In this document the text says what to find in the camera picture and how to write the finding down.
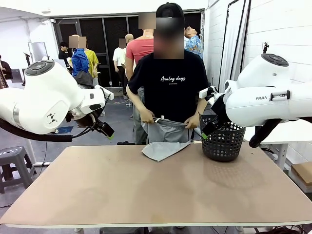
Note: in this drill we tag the person's left forearm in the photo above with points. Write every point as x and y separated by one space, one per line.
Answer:
201 106

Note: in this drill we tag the black cloth on floor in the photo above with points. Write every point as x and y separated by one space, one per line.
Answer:
124 143

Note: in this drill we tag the seated person in dark jacket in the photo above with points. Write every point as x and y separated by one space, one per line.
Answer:
5 69

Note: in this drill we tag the person's right forearm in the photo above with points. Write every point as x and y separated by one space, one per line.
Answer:
136 102

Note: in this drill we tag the mannequin with pink top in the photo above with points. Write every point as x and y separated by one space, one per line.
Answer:
140 48

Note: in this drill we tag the small black tripod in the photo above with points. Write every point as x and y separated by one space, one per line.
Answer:
265 47

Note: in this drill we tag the dark monitor screen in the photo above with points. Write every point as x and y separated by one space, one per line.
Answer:
17 76

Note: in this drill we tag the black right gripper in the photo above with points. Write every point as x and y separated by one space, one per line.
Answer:
219 109

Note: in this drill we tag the grey plastic stool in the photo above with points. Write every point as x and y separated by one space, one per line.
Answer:
14 163

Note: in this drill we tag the black camera tripod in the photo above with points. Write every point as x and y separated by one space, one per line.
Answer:
27 58

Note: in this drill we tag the grey framed panel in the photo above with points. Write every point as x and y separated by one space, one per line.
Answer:
36 52

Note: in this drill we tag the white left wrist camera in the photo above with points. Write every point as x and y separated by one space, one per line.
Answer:
108 93

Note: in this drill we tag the person's left hand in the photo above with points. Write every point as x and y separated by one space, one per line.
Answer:
193 122

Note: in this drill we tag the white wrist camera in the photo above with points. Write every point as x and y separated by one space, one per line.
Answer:
108 93
207 92

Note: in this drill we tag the person in black t-shirt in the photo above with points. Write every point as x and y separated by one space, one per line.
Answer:
170 92

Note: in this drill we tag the mannequin with blue jacket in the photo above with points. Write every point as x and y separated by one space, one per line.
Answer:
79 63

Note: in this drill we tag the white side table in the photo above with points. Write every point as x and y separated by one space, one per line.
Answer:
287 134

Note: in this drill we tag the black baseball cap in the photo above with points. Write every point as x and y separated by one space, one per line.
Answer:
169 11

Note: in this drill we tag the mannequin with yellow shirt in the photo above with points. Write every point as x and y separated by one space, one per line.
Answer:
93 61

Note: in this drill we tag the brown cardboard box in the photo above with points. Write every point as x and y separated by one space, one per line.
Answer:
303 173

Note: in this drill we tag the thick black vertical poles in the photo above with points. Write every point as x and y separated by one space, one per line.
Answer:
246 29

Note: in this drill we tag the background person in black shirt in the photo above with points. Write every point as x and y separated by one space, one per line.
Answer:
64 54

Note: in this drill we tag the white ceiling camera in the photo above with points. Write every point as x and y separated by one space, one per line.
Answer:
52 21

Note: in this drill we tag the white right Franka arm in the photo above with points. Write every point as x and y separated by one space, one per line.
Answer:
263 107

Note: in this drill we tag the background person in white shirt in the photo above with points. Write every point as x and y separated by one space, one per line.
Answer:
119 58

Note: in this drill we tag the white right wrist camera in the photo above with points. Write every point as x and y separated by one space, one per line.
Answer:
207 92

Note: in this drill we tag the thin black wall pipe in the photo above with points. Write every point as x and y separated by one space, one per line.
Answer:
228 14

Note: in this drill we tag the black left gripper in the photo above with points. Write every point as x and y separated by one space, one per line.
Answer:
105 128

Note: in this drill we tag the person's right hand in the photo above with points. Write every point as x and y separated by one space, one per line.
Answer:
148 117

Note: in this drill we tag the grey training pants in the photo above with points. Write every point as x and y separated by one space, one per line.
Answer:
161 148

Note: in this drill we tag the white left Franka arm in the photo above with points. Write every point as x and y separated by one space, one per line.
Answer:
44 97

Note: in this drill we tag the figure in blue floral shirt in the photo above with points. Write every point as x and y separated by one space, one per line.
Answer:
195 45

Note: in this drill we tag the black perforated laundry basket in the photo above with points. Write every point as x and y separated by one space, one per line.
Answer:
224 146

